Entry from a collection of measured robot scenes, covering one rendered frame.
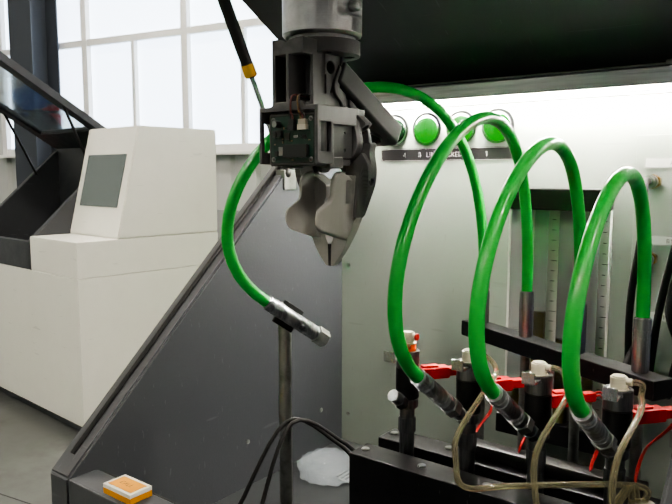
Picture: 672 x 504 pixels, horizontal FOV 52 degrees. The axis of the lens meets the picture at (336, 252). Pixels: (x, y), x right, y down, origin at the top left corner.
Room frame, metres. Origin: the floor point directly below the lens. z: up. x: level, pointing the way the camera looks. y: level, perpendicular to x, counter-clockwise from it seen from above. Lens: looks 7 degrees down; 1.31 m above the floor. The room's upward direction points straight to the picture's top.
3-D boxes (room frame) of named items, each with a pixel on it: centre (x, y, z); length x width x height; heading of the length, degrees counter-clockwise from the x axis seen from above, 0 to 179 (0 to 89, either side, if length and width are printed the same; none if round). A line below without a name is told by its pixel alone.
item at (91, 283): (3.92, 1.52, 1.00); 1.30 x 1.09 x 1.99; 48
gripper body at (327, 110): (0.66, 0.02, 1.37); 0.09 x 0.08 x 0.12; 142
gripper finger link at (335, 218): (0.65, 0.00, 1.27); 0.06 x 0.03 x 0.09; 142
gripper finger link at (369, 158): (0.67, -0.01, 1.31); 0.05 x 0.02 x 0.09; 52
